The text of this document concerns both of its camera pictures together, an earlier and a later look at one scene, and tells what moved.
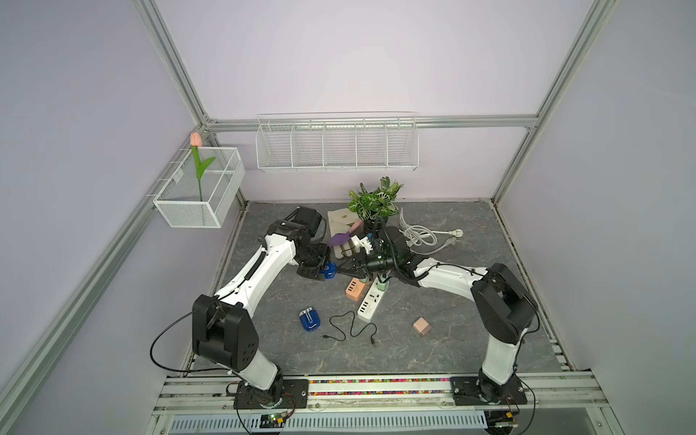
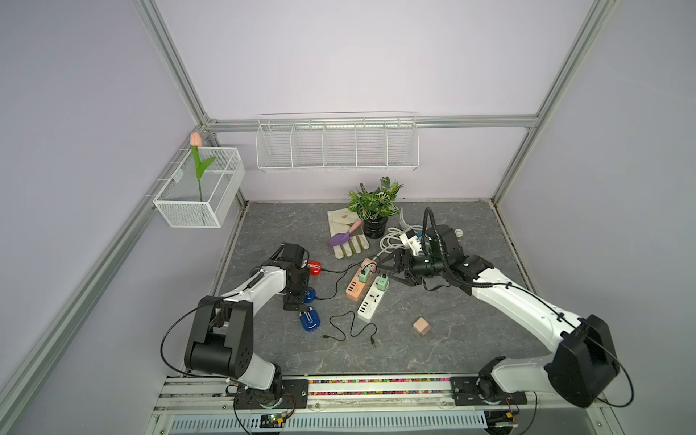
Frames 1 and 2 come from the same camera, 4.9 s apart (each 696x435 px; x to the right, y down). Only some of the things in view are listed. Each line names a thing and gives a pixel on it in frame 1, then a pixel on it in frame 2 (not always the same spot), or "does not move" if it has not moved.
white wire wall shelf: x=378 y=140 does not move
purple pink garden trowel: x=340 y=238 does not move
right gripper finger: x=357 y=270 → x=401 y=279
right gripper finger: x=357 y=259 → x=394 y=259
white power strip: x=370 y=302 does not move
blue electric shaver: x=310 y=319 does not move
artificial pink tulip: x=201 y=168 does not move
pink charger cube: x=421 y=326 does not move
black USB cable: x=351 y=330 does not move
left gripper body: x=312 y=260 → x=294 y=295
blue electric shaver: x=330 y=271 → x=310 y=297
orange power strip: x=355 y=289 does not move
